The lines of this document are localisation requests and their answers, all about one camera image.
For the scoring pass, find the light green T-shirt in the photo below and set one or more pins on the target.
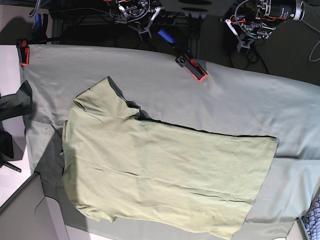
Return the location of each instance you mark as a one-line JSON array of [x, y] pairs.
[[118, 165]]

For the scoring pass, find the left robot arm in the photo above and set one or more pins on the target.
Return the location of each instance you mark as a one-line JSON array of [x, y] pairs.
[[257, 19]]

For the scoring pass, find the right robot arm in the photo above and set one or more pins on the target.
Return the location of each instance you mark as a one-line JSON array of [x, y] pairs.
[[133, 11]]

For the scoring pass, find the orange black clamp at centre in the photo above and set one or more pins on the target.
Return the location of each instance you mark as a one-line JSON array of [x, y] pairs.
[[184, 57]]

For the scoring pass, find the orange black clamp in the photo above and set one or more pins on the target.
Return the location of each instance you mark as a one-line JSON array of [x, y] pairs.
[[38, 37], [184, 57]]

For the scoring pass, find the grey-green table cloth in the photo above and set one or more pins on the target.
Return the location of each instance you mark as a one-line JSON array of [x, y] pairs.
[[229, 101]]

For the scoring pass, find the dark green cloth at left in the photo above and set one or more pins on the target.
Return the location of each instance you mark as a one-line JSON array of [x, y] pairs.
[[17, 104]]

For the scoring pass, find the orange black clamp at left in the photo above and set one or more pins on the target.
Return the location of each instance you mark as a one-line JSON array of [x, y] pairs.
[[38, 37]]

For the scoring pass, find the patterned chair at corner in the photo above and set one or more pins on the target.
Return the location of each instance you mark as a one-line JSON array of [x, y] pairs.
[[311, 220]]

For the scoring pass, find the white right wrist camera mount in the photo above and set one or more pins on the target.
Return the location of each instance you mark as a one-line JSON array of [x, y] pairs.
[[144, 31]]

